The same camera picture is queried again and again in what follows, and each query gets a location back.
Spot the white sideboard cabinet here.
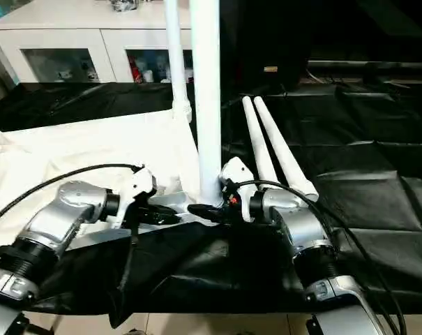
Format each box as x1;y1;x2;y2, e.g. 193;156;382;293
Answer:
0;0;197;84

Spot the dark ornament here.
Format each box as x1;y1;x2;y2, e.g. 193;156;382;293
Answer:
108;0;141;14

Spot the black cabinet with gold label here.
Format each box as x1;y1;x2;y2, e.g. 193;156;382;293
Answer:
218;0;312;95

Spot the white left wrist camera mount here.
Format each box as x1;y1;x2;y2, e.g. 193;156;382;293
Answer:
117;163;158;228

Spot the white plastic table leg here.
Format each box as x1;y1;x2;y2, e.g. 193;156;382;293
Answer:
241;96;280;192
253;96;320;204
188;0;223;207
164;0;193;124

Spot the red bottle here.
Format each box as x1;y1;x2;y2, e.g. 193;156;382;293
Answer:
129;57;144;84

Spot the white plastic table top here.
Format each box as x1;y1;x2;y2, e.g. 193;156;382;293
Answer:
0;107;217;253

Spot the dark metal bar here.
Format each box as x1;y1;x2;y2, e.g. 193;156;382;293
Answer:
307;59;422;71

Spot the black mat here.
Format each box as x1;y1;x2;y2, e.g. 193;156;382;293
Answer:
0;80;422;329

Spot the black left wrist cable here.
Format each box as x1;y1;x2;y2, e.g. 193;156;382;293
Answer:
0;163;142;232

